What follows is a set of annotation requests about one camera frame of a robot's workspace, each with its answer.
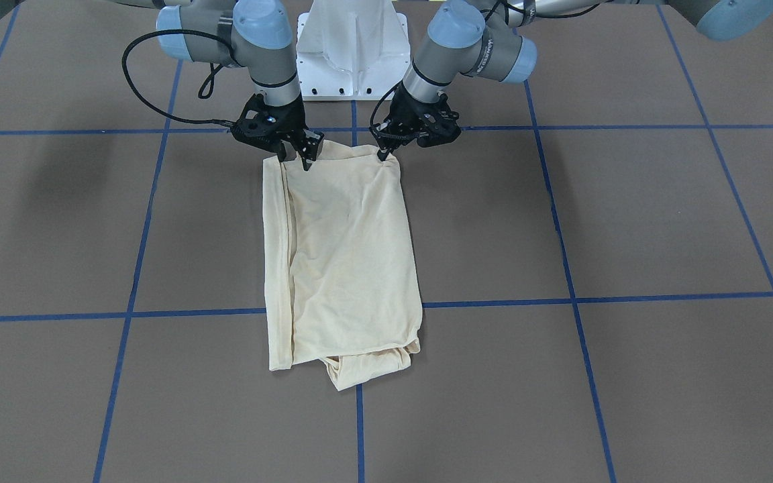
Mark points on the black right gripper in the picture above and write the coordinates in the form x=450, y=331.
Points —
x=290, y=122

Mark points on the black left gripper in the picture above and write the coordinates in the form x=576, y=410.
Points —
x=405, y=121

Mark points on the yellow long sleeve shirt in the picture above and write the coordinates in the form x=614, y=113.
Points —
x=340, y=277

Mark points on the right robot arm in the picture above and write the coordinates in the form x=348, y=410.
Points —
x=257, y=36

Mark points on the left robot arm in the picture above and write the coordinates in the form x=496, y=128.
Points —
x=472, y=38

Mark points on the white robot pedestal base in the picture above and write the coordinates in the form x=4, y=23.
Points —
x=351, y=50

